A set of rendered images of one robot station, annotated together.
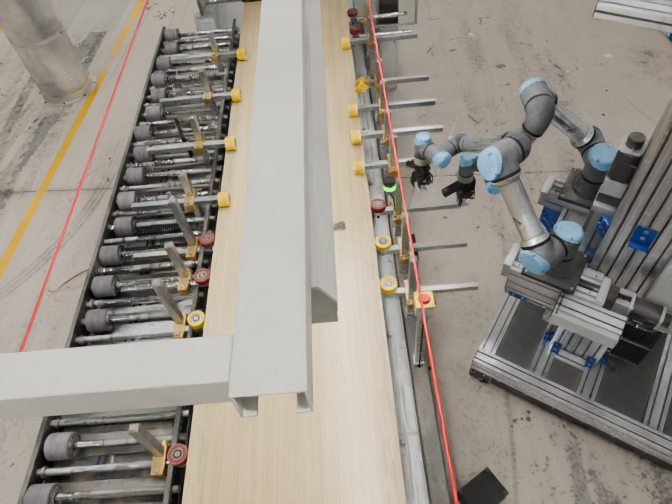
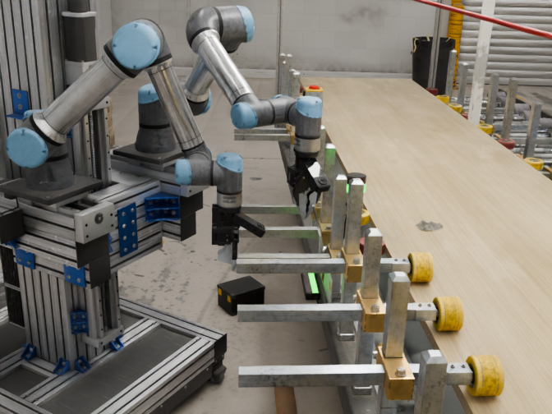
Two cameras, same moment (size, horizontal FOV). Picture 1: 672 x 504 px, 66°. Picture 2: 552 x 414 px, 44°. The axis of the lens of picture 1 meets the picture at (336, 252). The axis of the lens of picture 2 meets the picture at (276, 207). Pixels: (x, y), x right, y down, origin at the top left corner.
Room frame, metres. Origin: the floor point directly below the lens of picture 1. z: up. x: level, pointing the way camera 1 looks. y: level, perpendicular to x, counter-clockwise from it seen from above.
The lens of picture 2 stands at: (3.69, -0.79, 1.73)
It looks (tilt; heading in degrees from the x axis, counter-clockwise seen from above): 21 degrees down; 173
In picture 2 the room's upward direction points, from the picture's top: 2 degrees clockwise
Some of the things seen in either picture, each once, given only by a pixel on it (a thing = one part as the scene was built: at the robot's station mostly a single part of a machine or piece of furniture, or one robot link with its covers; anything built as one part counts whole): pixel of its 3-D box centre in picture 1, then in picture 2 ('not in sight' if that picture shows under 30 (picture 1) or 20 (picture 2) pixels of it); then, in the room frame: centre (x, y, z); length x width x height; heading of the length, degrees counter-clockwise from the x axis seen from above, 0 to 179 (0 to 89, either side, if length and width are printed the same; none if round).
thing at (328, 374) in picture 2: (393, 105); (364, 374); (2.57, -0.46, 0.95); 0.50 x 0.04 x 0.04; 87
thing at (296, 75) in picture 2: not in sight; (295, 118); (0.29, -0.26, 0.92); 0.03 x 0.03 x 0.48; 87
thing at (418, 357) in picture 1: (420, 337); not in sight; (1.03, -0.30, 0.93); 0.05 x 0.04 x 0.45; 177
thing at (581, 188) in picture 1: (592, 181); (49, 167); (1.62, -1.23, 1.09); 0.15 x 0.15 x 0.10
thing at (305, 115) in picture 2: (422, 145); (307, 117); (1.80, -0.46, 1.29); 0.09 x 0.08 x 0.11; 29
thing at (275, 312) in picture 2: (398, 132); (344, 311); (2.32, -0.44, 0.95); 0.50 x 0.04 x 0.04; 87
